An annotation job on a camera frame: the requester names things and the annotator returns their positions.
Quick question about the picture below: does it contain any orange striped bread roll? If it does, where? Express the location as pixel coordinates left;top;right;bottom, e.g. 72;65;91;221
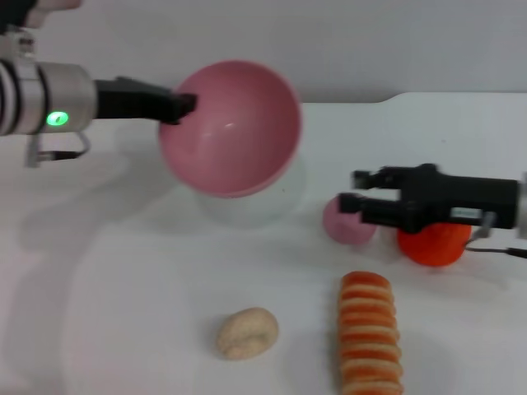
337;270;405;395

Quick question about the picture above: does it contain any pink round bun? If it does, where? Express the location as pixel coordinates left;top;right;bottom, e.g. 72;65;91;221
321;194;380;247

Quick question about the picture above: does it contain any orange tangerine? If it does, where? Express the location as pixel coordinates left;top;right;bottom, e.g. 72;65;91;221
396;221;473;268

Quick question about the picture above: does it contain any beige egg yolk pastry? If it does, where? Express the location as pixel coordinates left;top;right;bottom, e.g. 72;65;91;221
215;306;281;361

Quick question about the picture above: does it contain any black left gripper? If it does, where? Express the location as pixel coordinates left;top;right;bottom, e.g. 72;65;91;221
93;75;199;126

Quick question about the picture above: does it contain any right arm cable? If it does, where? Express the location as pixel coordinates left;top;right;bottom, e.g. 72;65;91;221
462;211;527;260

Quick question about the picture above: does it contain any pink plastic bowl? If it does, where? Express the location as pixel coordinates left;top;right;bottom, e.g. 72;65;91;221
157;60;306;200

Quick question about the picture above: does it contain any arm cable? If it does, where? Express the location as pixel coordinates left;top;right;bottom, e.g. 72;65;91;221
24;130;92;169
462;211;527;260

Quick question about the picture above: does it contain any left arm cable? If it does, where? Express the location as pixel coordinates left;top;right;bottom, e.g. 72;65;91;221
24;130;92;169

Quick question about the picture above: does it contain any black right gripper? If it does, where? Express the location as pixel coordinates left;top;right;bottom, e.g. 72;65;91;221
337;162;520;235

